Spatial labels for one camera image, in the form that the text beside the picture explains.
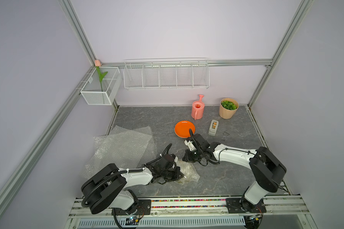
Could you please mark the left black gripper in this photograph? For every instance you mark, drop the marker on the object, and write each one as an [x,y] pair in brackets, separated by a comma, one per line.
[177,171]

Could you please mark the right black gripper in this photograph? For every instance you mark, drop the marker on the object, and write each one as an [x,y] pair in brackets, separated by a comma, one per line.
[186,158]

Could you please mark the orange plate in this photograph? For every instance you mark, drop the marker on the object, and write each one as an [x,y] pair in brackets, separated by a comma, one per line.
[182,129]

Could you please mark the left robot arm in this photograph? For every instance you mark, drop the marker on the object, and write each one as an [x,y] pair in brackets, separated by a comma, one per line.
[110,187]

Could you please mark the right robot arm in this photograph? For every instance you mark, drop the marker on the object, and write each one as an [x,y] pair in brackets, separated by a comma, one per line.
[267,170]

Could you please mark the bubble wrap sheet pile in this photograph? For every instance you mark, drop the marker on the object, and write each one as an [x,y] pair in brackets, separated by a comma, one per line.
[128,149]

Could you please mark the pink watering can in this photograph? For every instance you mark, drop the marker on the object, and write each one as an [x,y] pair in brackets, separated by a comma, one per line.
[198,108]

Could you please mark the potted green plant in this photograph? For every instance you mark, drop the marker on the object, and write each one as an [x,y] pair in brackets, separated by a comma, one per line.
[228,108]

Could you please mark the pink artificial tulip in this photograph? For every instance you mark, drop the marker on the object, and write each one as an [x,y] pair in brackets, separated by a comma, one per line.
[101,74]

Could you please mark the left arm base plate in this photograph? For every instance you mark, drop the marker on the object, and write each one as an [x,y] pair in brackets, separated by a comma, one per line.
[141,207]

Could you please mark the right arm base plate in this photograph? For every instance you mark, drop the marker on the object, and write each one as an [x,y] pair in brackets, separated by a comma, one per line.
[240,205]

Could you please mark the long white wire basket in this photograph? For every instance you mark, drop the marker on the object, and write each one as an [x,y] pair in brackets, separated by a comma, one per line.
[168,73]

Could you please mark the small white wire basket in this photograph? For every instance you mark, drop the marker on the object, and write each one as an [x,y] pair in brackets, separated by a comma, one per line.
[91,91]

